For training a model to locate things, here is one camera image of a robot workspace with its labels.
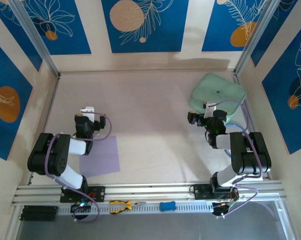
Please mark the purple paper sheet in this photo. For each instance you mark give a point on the purple paper sheet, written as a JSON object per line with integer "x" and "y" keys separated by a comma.
{"x": 103, "y": 160}

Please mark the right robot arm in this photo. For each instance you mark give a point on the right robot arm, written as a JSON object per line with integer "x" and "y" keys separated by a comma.
{"x": 223, "y": 141}

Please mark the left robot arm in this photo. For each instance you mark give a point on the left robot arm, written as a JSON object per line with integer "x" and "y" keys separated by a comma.
{"x": 76, "y": 147}

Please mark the blue stethoscope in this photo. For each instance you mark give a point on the blue stethoscope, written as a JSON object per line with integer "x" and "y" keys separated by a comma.
{"x": 234, "y": 125}

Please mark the mint green zip case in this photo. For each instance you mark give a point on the mint green zip case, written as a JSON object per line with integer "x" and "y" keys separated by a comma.
{"x": 215, "y": 87}

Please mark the small electronics board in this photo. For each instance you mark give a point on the small electronics board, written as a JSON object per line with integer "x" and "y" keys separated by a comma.
{"x": 78, "y": 207}
{"x": 219, "y": 208}

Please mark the blue bone-shaped sponge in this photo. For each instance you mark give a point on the blue bone-shaped sponge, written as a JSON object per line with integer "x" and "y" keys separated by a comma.
{"x": 167, "y": 206}

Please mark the black stacked blocks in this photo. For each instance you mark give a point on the black stacked blocks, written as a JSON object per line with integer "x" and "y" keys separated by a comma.
{"x": 39, "y": 213}

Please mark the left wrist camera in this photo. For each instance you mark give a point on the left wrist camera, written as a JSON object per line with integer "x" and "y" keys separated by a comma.
{"x": 88, "y": 110}

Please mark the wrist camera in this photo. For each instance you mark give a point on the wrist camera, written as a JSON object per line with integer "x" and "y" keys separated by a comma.
{"x": 88, "y": 110}
{"x": 210, "y": 106}

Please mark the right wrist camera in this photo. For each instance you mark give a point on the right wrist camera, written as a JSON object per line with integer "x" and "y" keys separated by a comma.
{"x": 210, "y": 106}

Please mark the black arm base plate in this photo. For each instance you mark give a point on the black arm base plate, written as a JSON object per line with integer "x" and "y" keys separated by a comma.
{"x": 100, "y": 193}
{"x": 198, "y": 191}

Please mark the blue floral wall poster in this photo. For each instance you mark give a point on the blue floral wall poster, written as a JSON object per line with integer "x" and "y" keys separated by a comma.
{"x": 5, "y": 75}
{"x": 165, "y": 30}
{"x": 215, "y": 25}
{"x": 10, "y": 17}
{"x": 73, "y": 25}
{"x": 285, "y": 112}
{"x": 278, "y": 32}

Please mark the aluminium rail frame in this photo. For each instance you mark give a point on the aluminium rail frame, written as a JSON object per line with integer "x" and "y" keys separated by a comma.
{"x": 153, "y": 190}

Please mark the aluminium frame post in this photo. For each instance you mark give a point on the aluminium frame post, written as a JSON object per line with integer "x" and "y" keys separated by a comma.
{"x": 35, "y": 35}
{"x": 256, "y": 35}

